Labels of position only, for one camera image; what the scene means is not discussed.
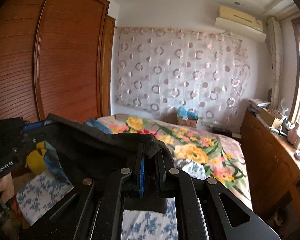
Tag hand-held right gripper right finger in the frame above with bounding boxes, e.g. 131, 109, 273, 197
155, 152, 280, 240

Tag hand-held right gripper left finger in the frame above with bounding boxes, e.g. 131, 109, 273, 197
20, 142, 147, 240

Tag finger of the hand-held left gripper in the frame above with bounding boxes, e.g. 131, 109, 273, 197
17, 131, 48, 156
22, 120, 51, 132

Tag black pants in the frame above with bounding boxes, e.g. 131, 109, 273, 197
22, 114, 175, 215

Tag person's left hand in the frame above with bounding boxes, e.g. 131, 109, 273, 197
0, 174, 16, 205

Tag yellow plush toy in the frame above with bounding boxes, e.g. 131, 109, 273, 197
26, 141, 48, 174

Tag colourful flower print blanket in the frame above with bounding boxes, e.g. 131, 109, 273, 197
96, 114, 253, 210

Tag blue floral bed sheet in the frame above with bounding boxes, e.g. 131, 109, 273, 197
15, 159, 207, 240

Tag grey-blue folded jeans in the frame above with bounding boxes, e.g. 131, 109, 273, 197
86, 117, 113, 134

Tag blue plastic bag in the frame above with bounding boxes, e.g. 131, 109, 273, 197
177, 106, 198, 119

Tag flat black box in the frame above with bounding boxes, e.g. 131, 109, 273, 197
212, 127, 232, 137

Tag wooden slatted wardrobe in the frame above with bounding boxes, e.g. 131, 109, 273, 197
0, 0, 116, 135

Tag wooden window cabinet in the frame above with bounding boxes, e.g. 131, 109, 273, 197
240, 110, 300, 217

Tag stack of papers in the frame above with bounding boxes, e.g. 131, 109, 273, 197
247, 98, 271, 113

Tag open plain cardboard box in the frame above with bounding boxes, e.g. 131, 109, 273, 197
259, 108, 284, 128

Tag trash bin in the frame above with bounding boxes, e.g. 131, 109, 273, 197
276, 207, 290, 226

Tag pink bottle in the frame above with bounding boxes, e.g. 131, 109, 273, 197
287, 122, 299, 144

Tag white ornament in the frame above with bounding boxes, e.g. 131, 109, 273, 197
277, 102, 289, 116

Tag bundled patterned window curtain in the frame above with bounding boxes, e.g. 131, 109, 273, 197
266, 16, 283, 105

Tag circle pattern wall curtain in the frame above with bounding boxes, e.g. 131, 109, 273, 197
114, 26, 251, 119

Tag wall air conditioner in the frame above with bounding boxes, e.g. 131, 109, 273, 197
214, 5, 267, 42

